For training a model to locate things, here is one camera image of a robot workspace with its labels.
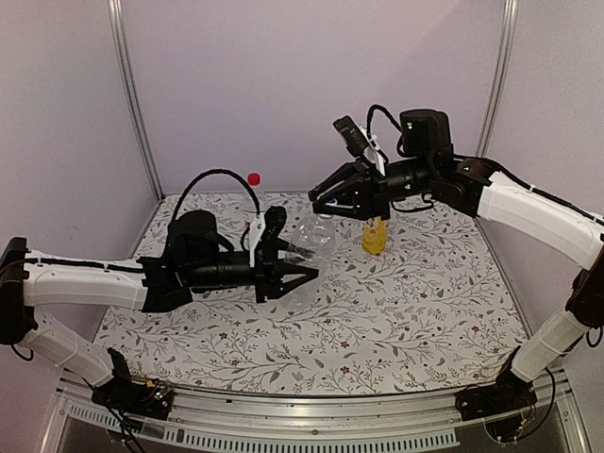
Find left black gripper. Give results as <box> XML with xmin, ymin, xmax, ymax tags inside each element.
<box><xmin>186</xmin><ymin>240</ymin><xmax>319</xmax><ymax>304</ymax></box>

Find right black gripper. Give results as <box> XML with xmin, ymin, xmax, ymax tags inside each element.
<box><xmin>310</xmin><ymin>155</ymin><xmax>435</xmax><ymax>219</ymax></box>

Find clear plastic bottle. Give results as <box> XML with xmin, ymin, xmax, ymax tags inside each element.
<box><xmin>282</xmin><ymin>213</ymin><xmax>336</xmax><ymax>312</ymax></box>

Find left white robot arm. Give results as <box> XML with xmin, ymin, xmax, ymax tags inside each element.
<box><xmin>1</xmin><ymin>207</ymin><xmax>319</xmax><ymax>410</ymax></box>

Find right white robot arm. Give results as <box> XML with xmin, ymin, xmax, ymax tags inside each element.
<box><xmin>309</xmin><ymin>109</ymin><xmax>603</xmax><ymax>411</ymax></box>

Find yellow juice bottle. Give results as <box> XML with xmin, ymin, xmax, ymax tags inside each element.
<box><xmin>361</xmin><ymin>216</ymin><xmax>388</xmax><ymax>256</ymax></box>

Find red cap water bottle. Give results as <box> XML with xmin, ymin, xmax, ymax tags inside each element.
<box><xmin>241</xmin><ymin>173</ymin><xmax>265</xmax><ymax>223</ymax></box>

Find floral patterned table mat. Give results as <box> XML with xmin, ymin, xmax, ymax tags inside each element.
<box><xmin>94</xmin><ymin>205</ymin><xmax>527</xmax><ymax>395</ymax></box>

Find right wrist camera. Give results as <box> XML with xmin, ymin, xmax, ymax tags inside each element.
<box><xmin>333</xmin><ymin>115</ymin><xmax>388</xmax><ymax>176</ymax></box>

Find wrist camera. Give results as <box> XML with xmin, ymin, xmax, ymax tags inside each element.
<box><xmin>248</xmin><ymin>206</ymin><xmax>287</xmax><ymax>268</ymax></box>
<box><xmin>333</xmin><ymin>115</ymin><xmax>388</xmax><ymax>176</ymax></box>

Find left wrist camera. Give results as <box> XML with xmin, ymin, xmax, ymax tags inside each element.
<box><xmin>248</xmin><ymin>206</ymin><xmax>287</xmax><ymax>268</ymax></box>

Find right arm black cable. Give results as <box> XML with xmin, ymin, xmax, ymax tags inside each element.
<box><xmin>366</xmin><ymin>104</ymin><xmax>405</xmax><ymax>138</ymax></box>

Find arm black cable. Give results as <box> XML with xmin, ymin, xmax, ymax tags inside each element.
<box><xmin>366</xmin><ymin>104</ymin><xmax>405</xmax><ymax>138</ymax></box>
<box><xmin>168</xmin><ymin>169</ymin><xmax>263</xmax><ymax>237</ymax></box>

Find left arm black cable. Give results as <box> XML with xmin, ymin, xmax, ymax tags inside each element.
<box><xmin>168</xmin><ymin>169</ymin><xmax>263</xmax><ymax>237</ymax></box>

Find right aluminium frame post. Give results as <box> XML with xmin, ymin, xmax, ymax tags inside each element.
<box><xmin>476</xmin><ymin>0</ymin><xmax>519</xmax><ymax>158</ymax></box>

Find aluminium frame post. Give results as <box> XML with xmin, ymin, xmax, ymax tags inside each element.
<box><xmin>476</xmin><ymin>0</ymin><xmax>519</xmax><ymax>158</ymax></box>
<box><xmin>107</xmin><ymin>0</ymin><xmax>165</xmax><ymax>202</ymax></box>

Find front aluminium rail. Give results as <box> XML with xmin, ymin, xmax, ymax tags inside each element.
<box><xmin>40</xmin><ymin>369</ymin><xmax>595</xmax><ymax>452</ymax></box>

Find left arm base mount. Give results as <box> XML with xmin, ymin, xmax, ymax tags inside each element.
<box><xmin>92</xmin><ymin>348</ymin><xmax>174</xmax><ymax>421</ymax></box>

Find left aluminium frame post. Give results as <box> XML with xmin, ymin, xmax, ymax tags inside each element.
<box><xmin>107</xmin><ymin>0</ymin><xmax>165</xmax><ymax>202</ymax></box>

